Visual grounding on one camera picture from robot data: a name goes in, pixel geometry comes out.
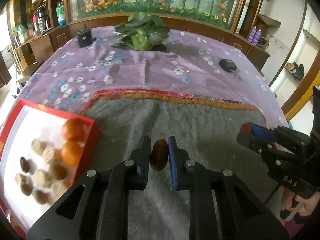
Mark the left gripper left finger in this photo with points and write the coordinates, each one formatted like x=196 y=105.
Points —
x=129 y=175

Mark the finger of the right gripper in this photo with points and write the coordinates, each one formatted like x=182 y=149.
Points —
x=265 y=131
x=265 y=149

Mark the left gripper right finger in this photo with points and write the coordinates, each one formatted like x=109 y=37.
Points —
x=189 y=175

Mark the dark red jujube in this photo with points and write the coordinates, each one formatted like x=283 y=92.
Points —
x=246 y=128
x=159 y=155

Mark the orange mandarin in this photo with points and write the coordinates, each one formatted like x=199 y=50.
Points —
x=73 y=130
x=71 y=153

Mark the hexagonal beige cake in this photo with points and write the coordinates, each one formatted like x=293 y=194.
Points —
x=58 y=188

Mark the square beige cake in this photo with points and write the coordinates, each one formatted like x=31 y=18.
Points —
x=49 y=155

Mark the large white cake block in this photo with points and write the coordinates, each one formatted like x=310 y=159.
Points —
x=41 y=178

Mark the beige cake cube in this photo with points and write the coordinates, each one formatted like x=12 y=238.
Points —
x=38 y=146

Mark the person right hand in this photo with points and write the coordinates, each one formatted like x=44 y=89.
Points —
x=306 y=207

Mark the grey felt mat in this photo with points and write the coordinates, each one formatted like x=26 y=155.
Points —
x=208 y=134

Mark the small black device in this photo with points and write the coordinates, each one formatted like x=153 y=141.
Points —
x=227 y=65

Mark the red white tray box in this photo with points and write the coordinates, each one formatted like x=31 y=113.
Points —
x=31 y=139

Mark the purple floral tablecloth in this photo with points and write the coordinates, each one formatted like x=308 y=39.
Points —
x=69 y=79

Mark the purple spray cans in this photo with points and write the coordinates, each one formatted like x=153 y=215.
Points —
x=254 y=36

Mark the beige cake in tray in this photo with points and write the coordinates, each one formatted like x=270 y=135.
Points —
x=20 y=179

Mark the black cylindrical container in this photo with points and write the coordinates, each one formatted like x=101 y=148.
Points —
x=84 y=36

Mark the green leafy vegetable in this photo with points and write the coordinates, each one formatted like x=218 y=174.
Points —
x=143 y=32

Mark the black coffee thermos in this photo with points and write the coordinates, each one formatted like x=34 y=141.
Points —
x=43 y=18

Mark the green blue water bottle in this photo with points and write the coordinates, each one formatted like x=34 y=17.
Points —
x=60 y=11

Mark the pink bottle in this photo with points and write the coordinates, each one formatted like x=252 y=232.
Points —
x=34 y=20

